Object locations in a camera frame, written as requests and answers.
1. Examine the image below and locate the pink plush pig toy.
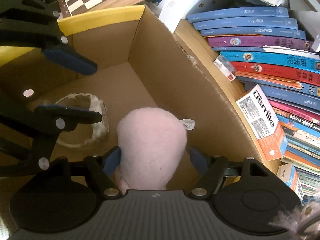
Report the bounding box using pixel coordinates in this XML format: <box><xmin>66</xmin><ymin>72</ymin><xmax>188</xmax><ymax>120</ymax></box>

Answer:
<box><xmin>116</xmin><ymin>107</ymin><xmax>187</xmax><ymax>193</ymax></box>

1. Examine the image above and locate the small orange white box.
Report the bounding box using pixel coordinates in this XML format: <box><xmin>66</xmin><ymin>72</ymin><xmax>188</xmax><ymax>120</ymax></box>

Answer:
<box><xmin>277</xmin><ymin>164</ymin><xmax>304</xmax><ymax>202</ymax></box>

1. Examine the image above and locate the white orange usmile box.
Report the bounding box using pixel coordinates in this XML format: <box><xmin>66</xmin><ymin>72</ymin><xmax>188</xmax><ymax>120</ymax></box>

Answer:
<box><xmin>236</xmin><ymin>85</ymin><xmax>287</xmax><ymax>161</ymax></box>

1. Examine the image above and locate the yellow cardboard box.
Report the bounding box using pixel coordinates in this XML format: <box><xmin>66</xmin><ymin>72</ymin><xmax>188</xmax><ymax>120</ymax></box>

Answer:
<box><xmin>0</xmin><ymin>4</ymin><xmax>282</xmax><ymax>240</ymax></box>

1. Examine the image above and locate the small red white box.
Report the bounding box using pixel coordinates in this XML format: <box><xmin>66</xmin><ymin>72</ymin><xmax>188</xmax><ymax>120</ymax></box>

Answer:
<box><xmin>213</xmin><ymin>54</ymin><xmax>236</xmax><ymax>82</ymax></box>

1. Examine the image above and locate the row of leaning books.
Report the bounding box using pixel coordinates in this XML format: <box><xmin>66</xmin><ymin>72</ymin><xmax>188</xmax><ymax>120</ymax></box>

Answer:
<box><xmin>187</xmin><ymin>6</ymin><xmax>319</xmax><ymax>203</ymax></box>

